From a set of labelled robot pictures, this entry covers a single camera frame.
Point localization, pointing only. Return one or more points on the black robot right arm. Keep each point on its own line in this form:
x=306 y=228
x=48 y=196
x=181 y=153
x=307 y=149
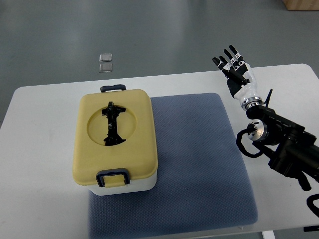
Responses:
x=291 y=150

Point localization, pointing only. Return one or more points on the white storage box base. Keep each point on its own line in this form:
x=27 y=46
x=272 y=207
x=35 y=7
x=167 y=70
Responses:
x=134 y=186

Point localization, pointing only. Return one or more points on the brown cardboard box corner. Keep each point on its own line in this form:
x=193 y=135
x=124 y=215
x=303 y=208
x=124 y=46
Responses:
x=301 y=5

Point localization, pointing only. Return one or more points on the yellow storage box lid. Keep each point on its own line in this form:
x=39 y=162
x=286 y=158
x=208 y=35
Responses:
x=115 y=139

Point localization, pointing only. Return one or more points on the white table leg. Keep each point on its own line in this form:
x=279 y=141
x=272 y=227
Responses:
x=268 y=235

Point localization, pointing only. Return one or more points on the blue grey fabric mat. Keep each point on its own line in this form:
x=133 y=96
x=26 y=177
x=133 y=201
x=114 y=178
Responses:
x=202 y=182

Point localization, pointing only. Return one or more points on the lower clear floor tile marker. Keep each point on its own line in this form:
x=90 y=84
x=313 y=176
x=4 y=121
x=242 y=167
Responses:
x=106 y=67

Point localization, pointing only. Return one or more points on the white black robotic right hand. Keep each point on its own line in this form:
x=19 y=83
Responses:
x=241 y=80

